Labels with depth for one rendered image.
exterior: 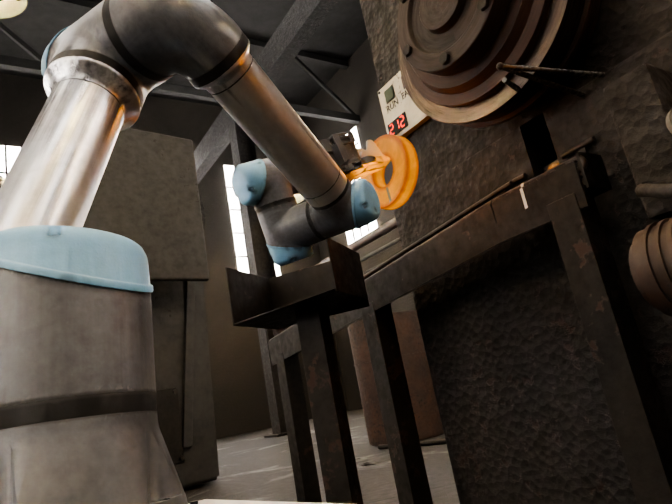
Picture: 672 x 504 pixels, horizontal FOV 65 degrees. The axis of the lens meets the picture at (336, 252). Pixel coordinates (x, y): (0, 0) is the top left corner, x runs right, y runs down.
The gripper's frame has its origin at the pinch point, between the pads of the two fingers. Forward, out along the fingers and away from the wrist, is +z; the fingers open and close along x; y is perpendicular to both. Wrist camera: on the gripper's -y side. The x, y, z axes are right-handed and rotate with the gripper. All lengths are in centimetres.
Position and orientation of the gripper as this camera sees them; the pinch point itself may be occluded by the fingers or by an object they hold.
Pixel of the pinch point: (386, 163)
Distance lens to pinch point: 115.4
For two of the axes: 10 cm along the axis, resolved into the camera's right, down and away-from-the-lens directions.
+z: 7.5, -2.6, 6.1
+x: -5.2, 3.4, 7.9
